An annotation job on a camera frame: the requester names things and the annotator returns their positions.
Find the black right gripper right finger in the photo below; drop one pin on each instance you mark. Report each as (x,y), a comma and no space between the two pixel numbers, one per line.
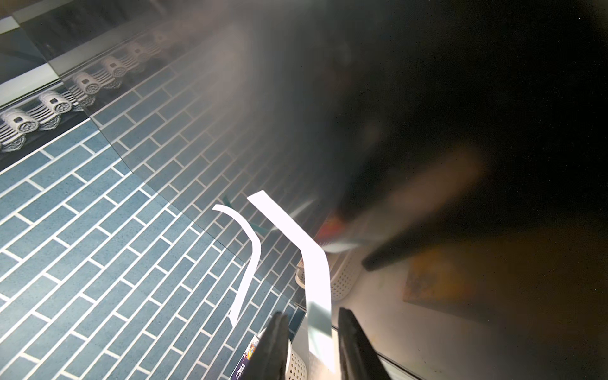
(358,359)

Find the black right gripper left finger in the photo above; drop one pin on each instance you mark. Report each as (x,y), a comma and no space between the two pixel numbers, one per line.
(269,360)

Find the black computer monitor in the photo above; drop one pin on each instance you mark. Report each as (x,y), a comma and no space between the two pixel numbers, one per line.
(455,151)

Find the white perforated tray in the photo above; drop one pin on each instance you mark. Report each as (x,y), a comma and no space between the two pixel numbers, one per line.
(295,366)

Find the science encyclopedia book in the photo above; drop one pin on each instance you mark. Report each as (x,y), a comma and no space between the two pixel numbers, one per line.
(245,358)

